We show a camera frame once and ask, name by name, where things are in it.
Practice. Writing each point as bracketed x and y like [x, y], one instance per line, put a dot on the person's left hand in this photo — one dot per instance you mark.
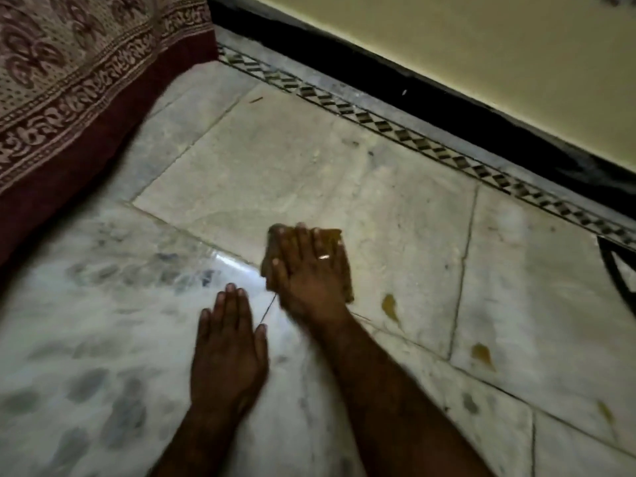
[226, 362]

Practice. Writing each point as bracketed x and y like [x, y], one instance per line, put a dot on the person's right hand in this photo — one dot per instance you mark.
[308, 283]

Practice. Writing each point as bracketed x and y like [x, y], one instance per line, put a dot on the person's left little finger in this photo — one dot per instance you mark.
[204, 328]

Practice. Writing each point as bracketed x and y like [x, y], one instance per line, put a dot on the person's left thumb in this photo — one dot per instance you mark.
[260, 342]

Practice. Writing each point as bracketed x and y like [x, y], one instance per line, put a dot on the person's right thumb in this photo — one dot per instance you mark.
[273, 275]

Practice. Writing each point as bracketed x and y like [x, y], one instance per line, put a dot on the person's right middle finger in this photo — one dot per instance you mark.
[302, 243]

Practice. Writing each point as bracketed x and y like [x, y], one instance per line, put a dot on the person's left middle finger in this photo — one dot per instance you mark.
[231, 308]

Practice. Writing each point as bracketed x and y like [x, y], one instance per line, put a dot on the brown cleaning cloth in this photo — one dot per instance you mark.
[347, 280]

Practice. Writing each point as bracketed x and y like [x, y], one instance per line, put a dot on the person's left forearm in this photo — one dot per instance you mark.
[198, 447]

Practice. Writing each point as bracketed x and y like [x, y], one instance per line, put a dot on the person's right forearm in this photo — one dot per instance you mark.
[387, 407]

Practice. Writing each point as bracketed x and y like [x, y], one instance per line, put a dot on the maroon mattress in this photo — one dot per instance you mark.
[99, 139]

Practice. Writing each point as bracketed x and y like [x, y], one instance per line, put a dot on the patterned maroon and cream bedsheet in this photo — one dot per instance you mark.
[74, 59]

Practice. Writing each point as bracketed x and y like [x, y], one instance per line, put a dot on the black metal stand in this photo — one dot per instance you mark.
[618, 273]

